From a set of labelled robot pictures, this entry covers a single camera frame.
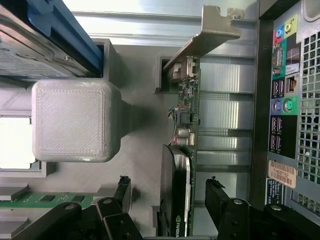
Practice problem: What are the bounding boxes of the dark grey PC case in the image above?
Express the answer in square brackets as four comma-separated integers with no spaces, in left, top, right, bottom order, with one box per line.
[249,0,320,240]

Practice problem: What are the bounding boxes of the green RAM stick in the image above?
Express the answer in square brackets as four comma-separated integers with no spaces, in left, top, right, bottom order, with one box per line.
[0,191,96,210]

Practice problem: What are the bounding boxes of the silver CPU chip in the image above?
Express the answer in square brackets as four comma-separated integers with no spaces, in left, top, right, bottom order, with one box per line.
[0,116,34,170]

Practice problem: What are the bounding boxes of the hard disk with blue carrier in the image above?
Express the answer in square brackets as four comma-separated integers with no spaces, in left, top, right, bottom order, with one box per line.
[0,0,105,83]

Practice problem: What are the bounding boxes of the grey printed parts rack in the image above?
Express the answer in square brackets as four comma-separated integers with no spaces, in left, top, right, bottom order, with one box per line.
[0,38,203,240]

